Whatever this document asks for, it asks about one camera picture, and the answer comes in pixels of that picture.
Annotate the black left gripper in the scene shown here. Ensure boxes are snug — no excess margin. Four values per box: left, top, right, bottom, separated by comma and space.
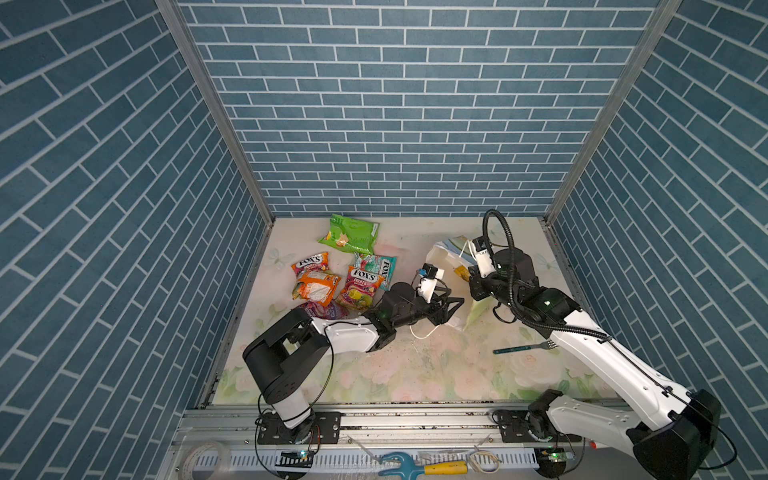
390, 286, 463, 330

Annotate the clear tape roll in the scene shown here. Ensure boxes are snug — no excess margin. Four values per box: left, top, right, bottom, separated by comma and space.
177, 441, 232, 480

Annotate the green chips bag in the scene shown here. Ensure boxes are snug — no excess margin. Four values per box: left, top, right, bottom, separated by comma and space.
318, 214, 380, 255

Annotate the orange Fox's fruits candy bag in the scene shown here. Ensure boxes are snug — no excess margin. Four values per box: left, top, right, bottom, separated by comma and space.
291, 252, 329, 279

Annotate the teal handled fork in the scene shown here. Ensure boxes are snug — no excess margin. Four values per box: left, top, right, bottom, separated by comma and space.
493, 340, 557, 355

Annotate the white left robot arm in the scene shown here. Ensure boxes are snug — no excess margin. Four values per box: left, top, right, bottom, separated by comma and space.
242, 282, 464, 443

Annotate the yellow chips bag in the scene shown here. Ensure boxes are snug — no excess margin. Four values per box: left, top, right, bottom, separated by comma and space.
454, 265, 470, 282

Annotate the aluminium corner post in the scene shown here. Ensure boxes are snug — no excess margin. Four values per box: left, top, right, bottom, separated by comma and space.
543, 0, 682, 229
156, 0, 275, 228

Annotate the rubber band loop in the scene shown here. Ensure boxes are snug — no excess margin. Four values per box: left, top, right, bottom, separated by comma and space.
467, 450, 502, 475

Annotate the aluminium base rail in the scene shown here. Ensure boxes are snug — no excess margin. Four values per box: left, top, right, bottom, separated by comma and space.
159, 400, 628, 479

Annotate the aluminium corner post right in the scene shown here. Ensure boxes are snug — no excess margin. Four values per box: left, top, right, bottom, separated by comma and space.
543, 0, 682, 229

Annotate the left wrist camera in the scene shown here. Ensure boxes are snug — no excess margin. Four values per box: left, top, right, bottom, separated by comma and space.
419, 263, 444, 280

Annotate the purple Fox's berries candy bag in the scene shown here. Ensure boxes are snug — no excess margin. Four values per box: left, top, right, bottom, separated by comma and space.
299, 301, 350, 320

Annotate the floral paper gift bag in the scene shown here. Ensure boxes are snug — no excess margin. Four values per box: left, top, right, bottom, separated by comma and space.
407, 235, 496, 332

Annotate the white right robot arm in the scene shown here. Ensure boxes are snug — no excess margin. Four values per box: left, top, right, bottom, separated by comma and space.
468, 238, 722, 479

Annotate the aluminium corner post left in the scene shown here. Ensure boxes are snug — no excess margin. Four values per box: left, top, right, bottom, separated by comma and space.
156, 0, 275, 228

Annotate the orange clear snack bag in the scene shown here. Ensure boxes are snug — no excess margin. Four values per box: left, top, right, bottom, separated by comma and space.
292, 270, 341, 306

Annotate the teal yellow handled tool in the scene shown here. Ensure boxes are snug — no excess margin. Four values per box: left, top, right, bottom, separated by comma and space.
378, 452, 469, 480

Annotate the teal Fox's mint candy bag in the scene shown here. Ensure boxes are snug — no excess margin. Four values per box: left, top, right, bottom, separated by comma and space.
354, 253, 397, 290

